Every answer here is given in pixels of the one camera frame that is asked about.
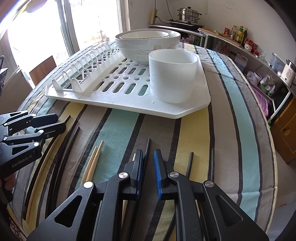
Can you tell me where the wooden chopstick pair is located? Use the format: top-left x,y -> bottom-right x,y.
86,140 -> 104,181
80,146 -> 98,185

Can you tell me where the black chopstick pair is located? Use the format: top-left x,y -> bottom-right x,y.
45,126 -> 80,217
49,129 -> 80,209

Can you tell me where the person's left hand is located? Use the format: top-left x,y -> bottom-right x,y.
4,173 -> 16,190

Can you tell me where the striped tablecloth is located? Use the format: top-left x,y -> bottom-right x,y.
20,43 -> 278,231

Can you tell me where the white plastic dish rack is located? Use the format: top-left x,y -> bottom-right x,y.
45,46 -> 211,119

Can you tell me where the wooden door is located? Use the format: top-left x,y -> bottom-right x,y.
271,97 -> 296,164

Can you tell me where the large white bowl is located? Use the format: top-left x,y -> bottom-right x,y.
115,29 -> 181,64

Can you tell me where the pink lidded storage box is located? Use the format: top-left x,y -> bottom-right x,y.
250,84 -> 269,117

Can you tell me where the small white inner bowl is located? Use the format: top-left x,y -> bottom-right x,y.
119,30 -> 170,39

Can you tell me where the white utensil cup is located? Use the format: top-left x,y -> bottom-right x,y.
149,49 -> 198,103

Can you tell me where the metal shelf table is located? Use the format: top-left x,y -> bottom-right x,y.
205,36 -> 295,123

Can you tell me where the white electric kettle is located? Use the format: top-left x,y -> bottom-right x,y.
280,60 -> 295,87

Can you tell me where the clear blue plastic container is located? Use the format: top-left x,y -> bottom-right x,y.
271,52 -> 285,73

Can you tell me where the small metal shelf stand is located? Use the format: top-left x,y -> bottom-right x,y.
147,24 -> 206,47

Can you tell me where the wooden cutting board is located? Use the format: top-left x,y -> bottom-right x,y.
198,28 -> 241,47

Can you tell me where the black induction cooker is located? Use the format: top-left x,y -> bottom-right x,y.
167,21 -> 204,31

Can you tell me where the green label sauce bottle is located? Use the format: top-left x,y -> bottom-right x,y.
235,26 -> 243,44

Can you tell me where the dark sauce bottle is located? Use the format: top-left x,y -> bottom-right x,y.
241,28 -> 248,47

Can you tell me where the steel steamer pot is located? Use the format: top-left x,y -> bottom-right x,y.
177,6 -> 202,24

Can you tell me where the sliding window frame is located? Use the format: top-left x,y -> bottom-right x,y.
1,1 -> 125,74

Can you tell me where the wall power strip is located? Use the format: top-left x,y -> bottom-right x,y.
150,9 -> 157,25

